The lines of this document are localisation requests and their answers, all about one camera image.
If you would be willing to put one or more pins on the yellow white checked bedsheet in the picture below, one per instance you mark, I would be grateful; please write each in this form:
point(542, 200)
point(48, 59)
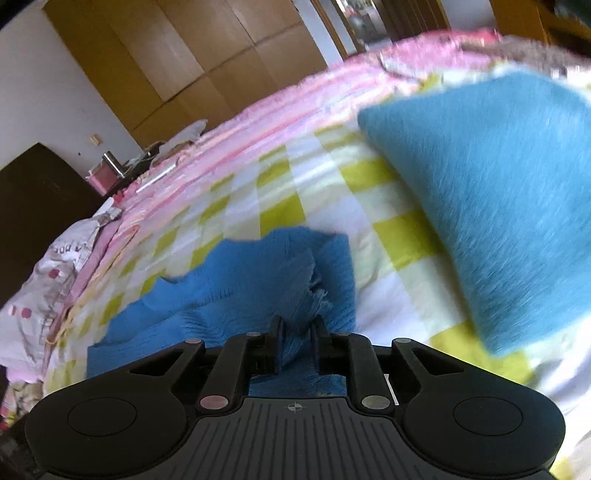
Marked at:
point(300, 194)

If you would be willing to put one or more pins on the brown wooden door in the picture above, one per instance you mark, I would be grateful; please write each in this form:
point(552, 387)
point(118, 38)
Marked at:
point(406, 18)

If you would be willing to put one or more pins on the white printed pillow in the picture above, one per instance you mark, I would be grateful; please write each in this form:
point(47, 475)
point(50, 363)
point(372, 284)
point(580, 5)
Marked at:
point(41, 286)

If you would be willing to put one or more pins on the pink box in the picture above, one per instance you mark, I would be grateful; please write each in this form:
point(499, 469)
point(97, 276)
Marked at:
point(102, 181)

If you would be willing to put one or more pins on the wooden headboard shelf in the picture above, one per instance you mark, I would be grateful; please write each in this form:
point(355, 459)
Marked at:
point(521, 18)

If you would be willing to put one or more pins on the white cloth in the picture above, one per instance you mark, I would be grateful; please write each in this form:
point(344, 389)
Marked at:
point(191, 130)

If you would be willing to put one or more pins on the wall light switch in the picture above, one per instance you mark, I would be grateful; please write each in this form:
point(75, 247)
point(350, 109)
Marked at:
point(95, 140)

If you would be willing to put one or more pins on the brown patterned cloth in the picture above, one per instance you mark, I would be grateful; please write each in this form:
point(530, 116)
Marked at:
point(531, 53)

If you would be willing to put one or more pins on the light blue fleece garment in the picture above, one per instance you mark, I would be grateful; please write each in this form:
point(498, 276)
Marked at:
point(480, 194)

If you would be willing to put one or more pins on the dark cabinet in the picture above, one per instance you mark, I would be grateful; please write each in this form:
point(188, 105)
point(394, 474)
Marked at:
point(41, 207)

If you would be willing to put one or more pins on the blue ribbed knit garment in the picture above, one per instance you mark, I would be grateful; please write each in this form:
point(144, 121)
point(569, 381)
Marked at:
point(258, 286)

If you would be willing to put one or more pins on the white book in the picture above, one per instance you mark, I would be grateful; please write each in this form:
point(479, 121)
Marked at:
point(157, 176)

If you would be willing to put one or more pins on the pink striped quilt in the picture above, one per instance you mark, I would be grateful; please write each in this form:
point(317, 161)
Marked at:
point(258, 120)

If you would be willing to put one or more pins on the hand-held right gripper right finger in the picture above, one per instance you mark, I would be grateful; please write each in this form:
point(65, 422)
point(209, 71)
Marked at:
point(319, 344)

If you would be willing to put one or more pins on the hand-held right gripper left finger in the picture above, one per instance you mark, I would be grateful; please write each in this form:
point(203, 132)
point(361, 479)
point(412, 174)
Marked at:
point(276, 344)

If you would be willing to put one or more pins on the wooden wardrobe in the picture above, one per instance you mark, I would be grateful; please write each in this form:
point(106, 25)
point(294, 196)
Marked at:
point(184, 60)

